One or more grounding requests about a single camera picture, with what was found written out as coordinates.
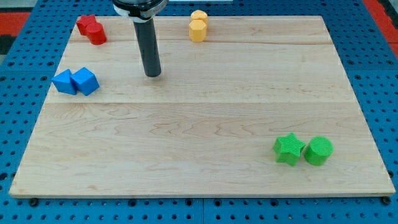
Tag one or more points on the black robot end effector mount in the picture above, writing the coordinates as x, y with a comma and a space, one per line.
139, 10

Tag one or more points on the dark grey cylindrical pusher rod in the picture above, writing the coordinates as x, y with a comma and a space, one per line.
146, 38

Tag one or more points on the red cylinder block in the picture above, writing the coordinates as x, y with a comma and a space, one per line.
95, 33

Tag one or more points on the yellow hexagon block front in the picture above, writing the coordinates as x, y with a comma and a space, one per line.
197, 30

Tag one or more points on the red star block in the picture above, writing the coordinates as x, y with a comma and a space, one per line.
84, 21

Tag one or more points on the yellow pentagon block rear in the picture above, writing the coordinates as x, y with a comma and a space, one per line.
199, 15

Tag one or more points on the blue cube block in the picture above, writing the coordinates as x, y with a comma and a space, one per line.
85, 81

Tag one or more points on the blue triangular block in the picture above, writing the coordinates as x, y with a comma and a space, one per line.
63, 82

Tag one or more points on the green star block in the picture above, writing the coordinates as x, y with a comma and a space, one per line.
288, 149

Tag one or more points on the green cylinder block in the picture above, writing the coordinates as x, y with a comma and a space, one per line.
318, 150

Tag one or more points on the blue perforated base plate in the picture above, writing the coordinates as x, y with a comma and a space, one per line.
32, 60

